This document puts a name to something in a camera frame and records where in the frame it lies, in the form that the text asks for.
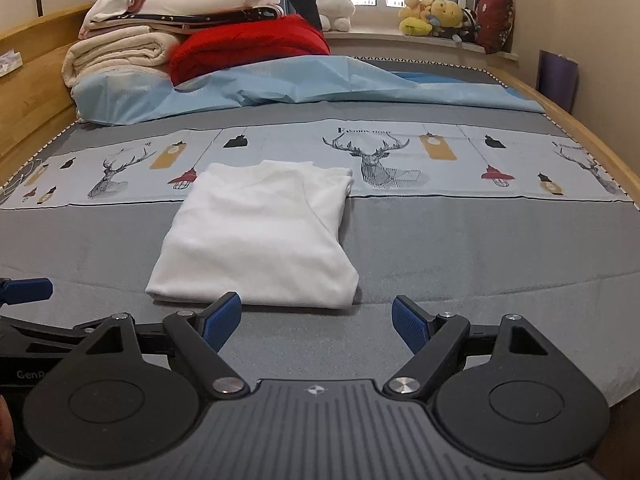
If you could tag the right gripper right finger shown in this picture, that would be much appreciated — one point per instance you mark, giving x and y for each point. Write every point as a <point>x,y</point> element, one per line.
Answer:
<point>503,394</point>

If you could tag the light blue duvet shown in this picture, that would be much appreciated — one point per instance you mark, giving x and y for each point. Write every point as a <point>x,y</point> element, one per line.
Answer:
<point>128,96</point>

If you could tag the red folded blanket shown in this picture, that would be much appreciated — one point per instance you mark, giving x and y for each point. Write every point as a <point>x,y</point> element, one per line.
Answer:
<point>226,46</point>

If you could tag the white plush toy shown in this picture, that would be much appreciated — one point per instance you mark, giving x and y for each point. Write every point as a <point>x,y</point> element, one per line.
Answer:
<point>336,15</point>

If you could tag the wooden bed frame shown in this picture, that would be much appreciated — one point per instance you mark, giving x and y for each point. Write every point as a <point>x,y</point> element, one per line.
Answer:
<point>35,103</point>

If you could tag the cream folded blanket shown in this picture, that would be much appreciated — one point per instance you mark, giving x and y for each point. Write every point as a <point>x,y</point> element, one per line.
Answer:
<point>129,46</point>

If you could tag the yellow plush toys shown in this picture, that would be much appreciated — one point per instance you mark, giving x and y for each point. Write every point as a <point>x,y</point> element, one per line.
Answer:
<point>438,19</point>

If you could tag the white folded bedding stack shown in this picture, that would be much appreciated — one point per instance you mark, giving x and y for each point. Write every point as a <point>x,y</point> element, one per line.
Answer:
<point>104,13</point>

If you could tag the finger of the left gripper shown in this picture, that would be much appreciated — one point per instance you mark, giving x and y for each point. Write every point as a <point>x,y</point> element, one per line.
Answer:
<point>24,291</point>

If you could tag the white long-sleeve shirt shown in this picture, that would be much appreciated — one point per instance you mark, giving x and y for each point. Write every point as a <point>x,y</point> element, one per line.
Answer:
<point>268,232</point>

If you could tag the purple box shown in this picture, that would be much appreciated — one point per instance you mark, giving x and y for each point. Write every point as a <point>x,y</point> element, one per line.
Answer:
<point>557,79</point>

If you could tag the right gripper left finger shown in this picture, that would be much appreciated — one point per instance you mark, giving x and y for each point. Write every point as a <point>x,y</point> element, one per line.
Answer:
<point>128,392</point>

